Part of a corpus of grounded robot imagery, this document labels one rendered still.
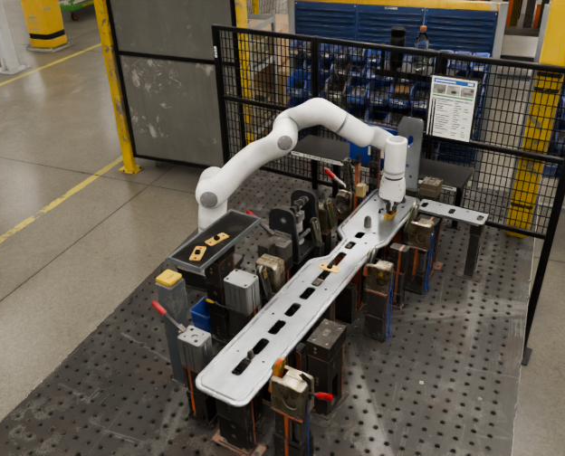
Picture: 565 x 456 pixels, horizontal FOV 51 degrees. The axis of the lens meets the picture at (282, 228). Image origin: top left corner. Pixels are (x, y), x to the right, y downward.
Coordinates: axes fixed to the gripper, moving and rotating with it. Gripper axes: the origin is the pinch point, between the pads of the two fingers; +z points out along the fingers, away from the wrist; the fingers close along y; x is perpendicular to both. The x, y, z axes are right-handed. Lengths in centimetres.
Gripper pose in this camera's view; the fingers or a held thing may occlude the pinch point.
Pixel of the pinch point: (391, 208)
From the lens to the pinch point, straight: 253.1
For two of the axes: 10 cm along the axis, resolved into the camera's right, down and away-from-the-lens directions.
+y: 8.6, 2.5, -4.5
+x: 5.2, -4.7, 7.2
